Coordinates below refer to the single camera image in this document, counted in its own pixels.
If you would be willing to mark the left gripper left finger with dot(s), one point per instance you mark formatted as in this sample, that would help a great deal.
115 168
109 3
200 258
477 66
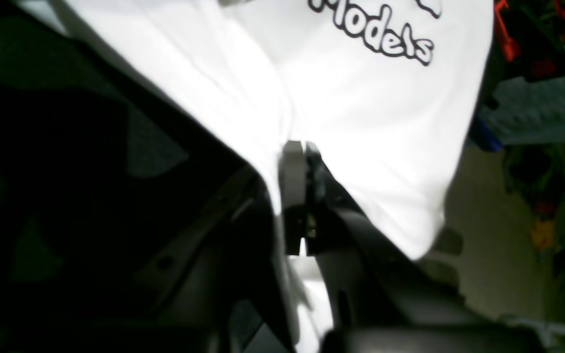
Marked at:
294 195

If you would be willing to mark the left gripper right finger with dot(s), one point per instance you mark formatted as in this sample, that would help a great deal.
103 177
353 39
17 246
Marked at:
324 226

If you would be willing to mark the white printed t-shirt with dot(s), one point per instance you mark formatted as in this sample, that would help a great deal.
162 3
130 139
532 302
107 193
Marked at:
386 89

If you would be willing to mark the black table cloth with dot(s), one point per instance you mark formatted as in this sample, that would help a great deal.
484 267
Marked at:
95 261

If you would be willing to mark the red clamp far right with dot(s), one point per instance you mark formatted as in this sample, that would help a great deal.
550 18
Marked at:
528 48

